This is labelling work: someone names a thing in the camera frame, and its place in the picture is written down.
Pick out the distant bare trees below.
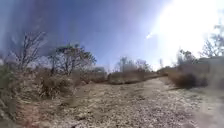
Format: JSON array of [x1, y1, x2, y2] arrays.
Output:
[[114, 56, 153, 74]]

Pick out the green leafy tree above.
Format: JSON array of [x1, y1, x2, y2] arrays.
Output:
[[48, 43, 98, 76]]

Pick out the dry brown bushes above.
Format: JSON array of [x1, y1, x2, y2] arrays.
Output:
[[0, 64, 109, 118]]

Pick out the dry brown bush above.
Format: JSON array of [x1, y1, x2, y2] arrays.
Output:
[[168, 70, 209, 90]]

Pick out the bare leafless tree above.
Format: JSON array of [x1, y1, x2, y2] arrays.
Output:
[[9, 31, 48, 72]]

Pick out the tree with sparse leaves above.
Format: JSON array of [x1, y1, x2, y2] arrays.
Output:
[[199, 19, 224, 58]]

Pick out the pale low wall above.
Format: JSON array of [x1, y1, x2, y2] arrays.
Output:
[[194, 55, 224, 88]]

